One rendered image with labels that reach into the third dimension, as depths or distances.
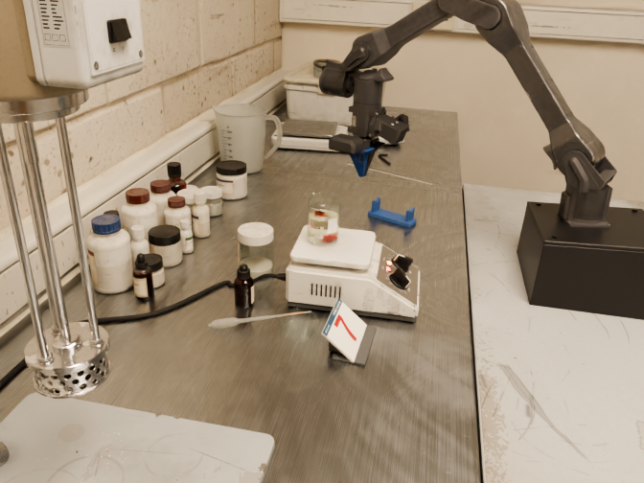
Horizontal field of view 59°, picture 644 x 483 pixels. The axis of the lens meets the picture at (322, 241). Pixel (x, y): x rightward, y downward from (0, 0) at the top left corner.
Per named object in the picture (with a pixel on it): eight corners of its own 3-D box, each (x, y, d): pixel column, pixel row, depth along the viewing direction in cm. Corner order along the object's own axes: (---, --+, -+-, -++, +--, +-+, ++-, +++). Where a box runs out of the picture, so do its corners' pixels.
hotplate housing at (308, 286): (418, 282, 96) (424, 240, 92) (416, 325, 84) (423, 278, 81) (289, 266, 99) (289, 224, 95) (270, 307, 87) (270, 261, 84)
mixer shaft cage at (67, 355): (127, 356, 53) (90, 82, 42) (86, 406, 47) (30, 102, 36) (61, 346, 54) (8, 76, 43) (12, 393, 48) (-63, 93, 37)
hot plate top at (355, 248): (376, 236, 93) (377, 231, 92) (369, 270, 82) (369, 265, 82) (304, 228, 94) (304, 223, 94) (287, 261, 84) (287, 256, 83)
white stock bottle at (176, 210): (161, 245, 104) (157, 201, 100) (173, 235, 108) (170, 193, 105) (185, 248, 103) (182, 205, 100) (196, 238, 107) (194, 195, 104)
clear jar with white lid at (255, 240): (277, 265, 99) (278, 224, 95) (267, 283, 94) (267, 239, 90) (244, 262, 100) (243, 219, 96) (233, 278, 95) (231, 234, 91)
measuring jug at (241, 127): (290, 166, 148) (291, 108, 141) (271, 181, 137) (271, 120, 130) (225, 156, 152) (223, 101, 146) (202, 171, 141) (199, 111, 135)
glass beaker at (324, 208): (345, 240, 90) (348, 192, 86) (330, 253, 86) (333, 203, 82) (311, 231, 92) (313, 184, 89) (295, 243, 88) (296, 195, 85)
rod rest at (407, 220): (417, 223, 118) (419, 207, 116) (409, 228, 115) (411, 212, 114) (375, 211, 123) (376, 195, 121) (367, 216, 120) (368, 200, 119)
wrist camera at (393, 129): (367, 112, 110) (399, 116, 107) (384, 104, 116) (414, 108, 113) (366, 143, 113) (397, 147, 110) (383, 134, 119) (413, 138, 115)
